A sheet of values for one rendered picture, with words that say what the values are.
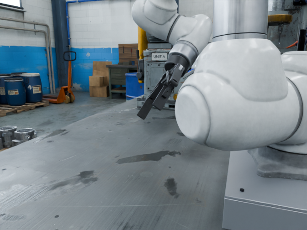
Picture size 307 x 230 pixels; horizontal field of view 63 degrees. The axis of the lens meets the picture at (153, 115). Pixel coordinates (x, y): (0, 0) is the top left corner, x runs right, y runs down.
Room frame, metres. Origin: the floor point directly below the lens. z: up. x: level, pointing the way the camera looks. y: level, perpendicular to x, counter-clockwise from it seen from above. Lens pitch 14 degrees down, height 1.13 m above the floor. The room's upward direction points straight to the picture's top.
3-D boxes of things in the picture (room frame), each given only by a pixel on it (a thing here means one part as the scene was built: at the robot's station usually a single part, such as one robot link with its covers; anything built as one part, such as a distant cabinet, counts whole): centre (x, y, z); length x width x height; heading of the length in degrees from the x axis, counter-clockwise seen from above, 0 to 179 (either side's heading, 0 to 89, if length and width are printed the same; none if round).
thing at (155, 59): (1.67, -0.10, 0.99); 0.35 x 0.31 x 0.37; 64
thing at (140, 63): (1.64, 0.07, 1.07); 0.08 x 0.07 x 0.20; 154
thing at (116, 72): (6.36, 0.08, 0.71); 2.21 x 0.95 x 1.43; 71
